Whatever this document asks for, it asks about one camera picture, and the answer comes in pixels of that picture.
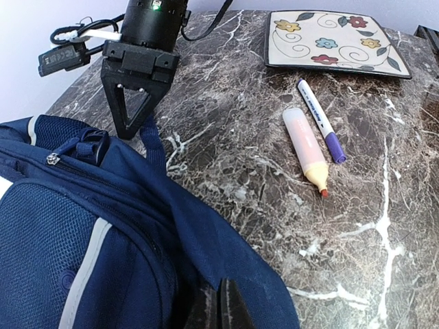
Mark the navy blue backpack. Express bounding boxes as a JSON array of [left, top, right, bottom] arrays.
[[1, 115, 299, 328]]

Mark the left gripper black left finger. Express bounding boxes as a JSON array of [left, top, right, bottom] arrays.
[[185, 286, 220, 329]]

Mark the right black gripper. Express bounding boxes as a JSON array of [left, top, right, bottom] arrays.
[[101, 40, 180, 139]]

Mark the floral square ceramic plate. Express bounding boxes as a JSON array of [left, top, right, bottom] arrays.
[[264, 10, 412, 80]]

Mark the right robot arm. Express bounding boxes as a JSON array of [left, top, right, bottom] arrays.
[[101, 1, 187, 140]]

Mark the blue capped white marker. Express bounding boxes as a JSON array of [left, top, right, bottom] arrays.
[[297, 79, 347, 164]]

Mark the pink highlighter pen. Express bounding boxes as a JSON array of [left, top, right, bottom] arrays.
[[283, 108, 329, 197]]

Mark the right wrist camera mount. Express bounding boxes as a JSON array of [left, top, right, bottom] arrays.
[[38, 19, 121, 77]]

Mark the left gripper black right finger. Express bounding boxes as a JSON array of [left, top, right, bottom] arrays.
[[219, 279, 254, 329]]

